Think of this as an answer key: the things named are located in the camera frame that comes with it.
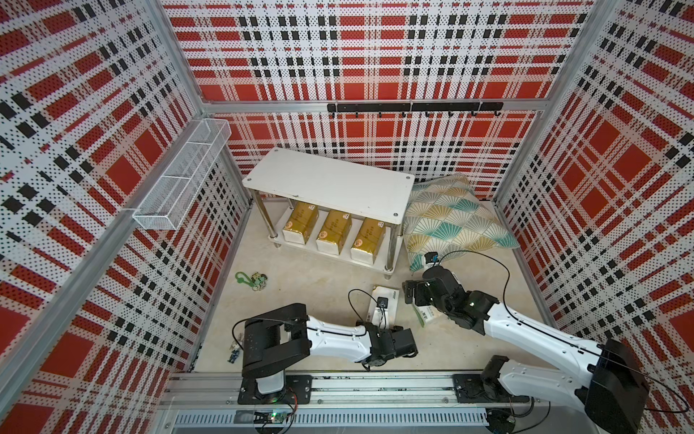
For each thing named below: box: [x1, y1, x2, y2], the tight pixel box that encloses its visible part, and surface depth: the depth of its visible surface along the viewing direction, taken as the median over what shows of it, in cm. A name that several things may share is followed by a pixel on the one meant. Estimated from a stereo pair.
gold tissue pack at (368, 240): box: [350, 217, 386, 265], surface depth 92 cm
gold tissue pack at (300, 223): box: [281, 201, 319, 246], surface depth 99 cm
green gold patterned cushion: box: [403, 173, 521, 273], surface depth 95 cm
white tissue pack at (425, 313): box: [412, 302, 438, 329], surface depth 84 cm
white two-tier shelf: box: [242, 147, 415, 280], surface depth 86 cm
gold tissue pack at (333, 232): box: [315, 208, 353, 256], surface depth 95 cm
